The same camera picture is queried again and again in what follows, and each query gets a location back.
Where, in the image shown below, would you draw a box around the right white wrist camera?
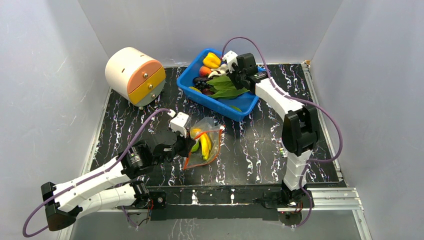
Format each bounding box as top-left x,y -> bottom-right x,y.
222,50 -> 238,73

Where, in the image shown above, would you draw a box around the round cream drawer cabinet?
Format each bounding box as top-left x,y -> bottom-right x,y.
104,47 -> 166,108

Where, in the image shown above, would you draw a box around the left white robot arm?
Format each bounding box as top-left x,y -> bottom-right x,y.
41,134 -> 195,232

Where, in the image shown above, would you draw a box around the light green toy fruit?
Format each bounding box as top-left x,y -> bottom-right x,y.
190,139 -> 200,153

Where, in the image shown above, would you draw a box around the yellow toy bell pepper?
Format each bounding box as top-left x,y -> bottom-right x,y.
202,52 -> 222,69

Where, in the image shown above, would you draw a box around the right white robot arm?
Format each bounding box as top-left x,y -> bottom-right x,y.
222,51 -> 321,207

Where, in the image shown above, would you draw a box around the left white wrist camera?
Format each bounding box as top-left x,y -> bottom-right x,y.
169,112 -> 191,138

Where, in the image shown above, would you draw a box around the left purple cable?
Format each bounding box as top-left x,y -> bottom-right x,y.
22,108 -> 176,238

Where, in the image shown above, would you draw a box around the coloured marker pack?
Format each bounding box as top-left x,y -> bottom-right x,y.
278,138 -> 288,159

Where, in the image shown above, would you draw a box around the toy peach left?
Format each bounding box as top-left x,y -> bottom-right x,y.
199,65 -> 212,77

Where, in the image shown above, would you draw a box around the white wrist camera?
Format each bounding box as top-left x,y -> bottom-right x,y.
169,112 -> 191,138
222,50 -> 238,73

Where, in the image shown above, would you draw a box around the clear orange zip bag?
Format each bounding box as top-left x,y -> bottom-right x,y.
183,117 -> 225,170

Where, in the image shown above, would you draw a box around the yellow toy banana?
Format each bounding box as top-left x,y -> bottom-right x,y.
190,128 -> 212,161

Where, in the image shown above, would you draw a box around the green toy leaf vegetable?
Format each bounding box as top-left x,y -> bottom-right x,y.
206,75 -> 249,99

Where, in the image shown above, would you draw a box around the blue plastic bin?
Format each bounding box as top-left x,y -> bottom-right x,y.
176,48 -> 259,122

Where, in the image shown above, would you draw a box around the dark purple toy grapes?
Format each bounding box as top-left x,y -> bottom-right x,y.
192,76 -> 212,92

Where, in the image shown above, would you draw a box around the dark red toy plum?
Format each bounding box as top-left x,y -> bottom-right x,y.
201,88 -> 214,96

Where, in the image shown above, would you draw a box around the green toy lime slice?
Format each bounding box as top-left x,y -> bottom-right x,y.
230,105 -> 242,112

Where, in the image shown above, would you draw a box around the yellow green toy mango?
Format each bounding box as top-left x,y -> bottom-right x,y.
189,86 -> 202,94

